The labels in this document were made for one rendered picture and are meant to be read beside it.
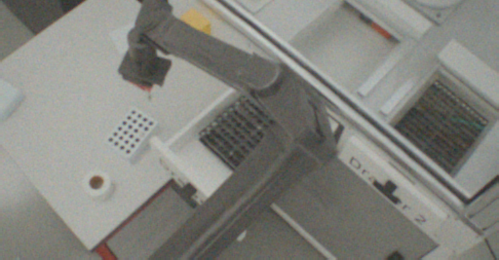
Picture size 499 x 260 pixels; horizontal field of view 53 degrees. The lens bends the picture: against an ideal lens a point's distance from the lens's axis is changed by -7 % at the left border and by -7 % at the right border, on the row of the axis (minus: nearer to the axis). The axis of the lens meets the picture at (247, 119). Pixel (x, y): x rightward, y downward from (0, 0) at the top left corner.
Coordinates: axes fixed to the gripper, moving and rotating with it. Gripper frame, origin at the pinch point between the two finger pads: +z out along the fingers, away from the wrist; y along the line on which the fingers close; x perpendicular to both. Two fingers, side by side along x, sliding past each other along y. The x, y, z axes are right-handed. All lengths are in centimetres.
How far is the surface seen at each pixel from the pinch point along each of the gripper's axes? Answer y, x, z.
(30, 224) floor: 50, 21, 100
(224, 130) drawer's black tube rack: -18.8, 0.0, 9.3
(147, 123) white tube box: 1.1, 0.3, 17.6
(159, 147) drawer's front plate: -6.9, 11.1, 4.2
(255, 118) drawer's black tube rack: -24.9, -5.5, 8.9
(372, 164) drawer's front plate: -54, 0, 3
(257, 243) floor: -37, 0, 96
